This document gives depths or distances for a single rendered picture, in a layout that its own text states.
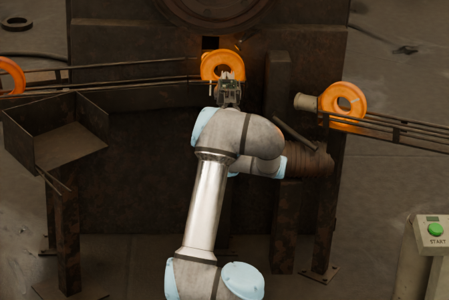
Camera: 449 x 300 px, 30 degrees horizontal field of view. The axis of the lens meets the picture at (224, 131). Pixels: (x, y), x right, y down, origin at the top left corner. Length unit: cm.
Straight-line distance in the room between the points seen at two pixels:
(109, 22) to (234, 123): 83
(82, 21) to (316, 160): 93
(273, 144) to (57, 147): 76
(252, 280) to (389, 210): 148
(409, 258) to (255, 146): 67
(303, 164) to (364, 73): 197
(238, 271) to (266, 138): 36
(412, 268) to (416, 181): 122
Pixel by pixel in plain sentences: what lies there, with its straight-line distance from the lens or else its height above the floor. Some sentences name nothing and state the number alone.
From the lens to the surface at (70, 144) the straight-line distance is 271.
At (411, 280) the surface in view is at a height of 33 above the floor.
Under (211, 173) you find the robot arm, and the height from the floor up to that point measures 77.
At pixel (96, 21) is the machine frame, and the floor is 87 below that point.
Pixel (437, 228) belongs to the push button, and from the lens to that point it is 244.
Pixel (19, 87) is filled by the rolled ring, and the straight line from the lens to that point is 294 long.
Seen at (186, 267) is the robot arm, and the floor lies 57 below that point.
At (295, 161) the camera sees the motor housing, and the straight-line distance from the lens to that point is 287.
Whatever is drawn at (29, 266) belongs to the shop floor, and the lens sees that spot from 319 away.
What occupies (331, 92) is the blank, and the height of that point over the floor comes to 74.
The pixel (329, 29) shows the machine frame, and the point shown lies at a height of 87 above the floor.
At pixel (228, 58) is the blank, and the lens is 287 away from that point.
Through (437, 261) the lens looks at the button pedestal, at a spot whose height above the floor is 49.
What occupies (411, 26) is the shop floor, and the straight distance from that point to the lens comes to 558.
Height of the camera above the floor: 195
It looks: 29 degrees down
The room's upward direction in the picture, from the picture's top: 3 degrees clockwise
